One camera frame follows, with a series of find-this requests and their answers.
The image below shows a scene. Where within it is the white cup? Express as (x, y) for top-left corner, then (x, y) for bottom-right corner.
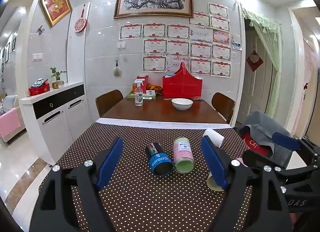
(202, 128), (225, 192)

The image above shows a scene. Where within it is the pink cloth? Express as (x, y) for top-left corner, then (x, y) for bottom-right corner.
(0, 113), (21, 137)

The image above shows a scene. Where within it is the brown polka-dot tablecloth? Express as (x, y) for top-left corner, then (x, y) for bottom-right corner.
(40, 118), (253, 232)

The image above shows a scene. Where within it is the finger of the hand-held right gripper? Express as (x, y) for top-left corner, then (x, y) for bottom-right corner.
(272, 132), (320, 165)
(242, 149), (314, 181)

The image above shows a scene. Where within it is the red basket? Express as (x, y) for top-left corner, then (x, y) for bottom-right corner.
(162, 62), (202, 98)

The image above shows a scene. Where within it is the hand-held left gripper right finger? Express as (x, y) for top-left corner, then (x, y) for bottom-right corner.
(200, 136), (293, 232)

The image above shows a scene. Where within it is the white sideboard cabinet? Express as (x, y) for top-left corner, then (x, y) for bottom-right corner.
(20, 81), (88, 167)

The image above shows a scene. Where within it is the blue and black cup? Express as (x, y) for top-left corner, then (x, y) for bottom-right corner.
(145, 142), (173, 177)

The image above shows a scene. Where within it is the green tray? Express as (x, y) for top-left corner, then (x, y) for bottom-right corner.
(126, 90), (157, 100)

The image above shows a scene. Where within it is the white door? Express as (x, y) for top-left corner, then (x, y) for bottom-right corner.
(244, 20), (272, 122)

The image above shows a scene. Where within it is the pink round fan ornament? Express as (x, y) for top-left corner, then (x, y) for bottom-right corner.
(74, 8), (87, 33)

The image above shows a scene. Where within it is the red box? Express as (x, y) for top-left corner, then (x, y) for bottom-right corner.
(136, 75), (149, 90)

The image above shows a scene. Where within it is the gold framed red picture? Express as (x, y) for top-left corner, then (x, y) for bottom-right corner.
(39, 0), (73, 28)

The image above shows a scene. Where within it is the green curtain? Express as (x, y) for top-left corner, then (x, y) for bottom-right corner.
(241, 6), (282, 122)

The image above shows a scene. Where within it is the pink and green cup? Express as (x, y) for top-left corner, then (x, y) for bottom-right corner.
(173, 136), (195, 174)

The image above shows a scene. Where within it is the potted green plant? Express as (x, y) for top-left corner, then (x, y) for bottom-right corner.
(50, 67), (67, 89)

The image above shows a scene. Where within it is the red tin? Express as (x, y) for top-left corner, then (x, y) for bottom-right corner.
(28, 84), (50, 96)

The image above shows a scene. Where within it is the wall of award certificates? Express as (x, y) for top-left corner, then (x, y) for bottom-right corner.
(119, 2), (232, 78)

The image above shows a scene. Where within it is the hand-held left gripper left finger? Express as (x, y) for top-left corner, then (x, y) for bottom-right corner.
(29, 136), (125, 232)

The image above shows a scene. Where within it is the red diamond door decoration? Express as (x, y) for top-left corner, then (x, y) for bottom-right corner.
(246, 50), (263, 72)

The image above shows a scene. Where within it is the grey and red jacket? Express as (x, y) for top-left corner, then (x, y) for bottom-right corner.
(234, 111), (294, 162)

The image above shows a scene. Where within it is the brown wooden chair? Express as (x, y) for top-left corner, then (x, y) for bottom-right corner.
(95, 90), (124, 117)
(211, 93), (236, 124)

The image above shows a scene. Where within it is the white bowl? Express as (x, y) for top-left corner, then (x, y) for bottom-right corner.
(171, 98), (194, 111)

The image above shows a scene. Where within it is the sofa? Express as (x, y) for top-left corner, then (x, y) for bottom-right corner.
(0, 95), (25, 145)

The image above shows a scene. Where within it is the clear spray bottle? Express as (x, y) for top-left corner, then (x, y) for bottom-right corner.
(134, 79), (145, 107)

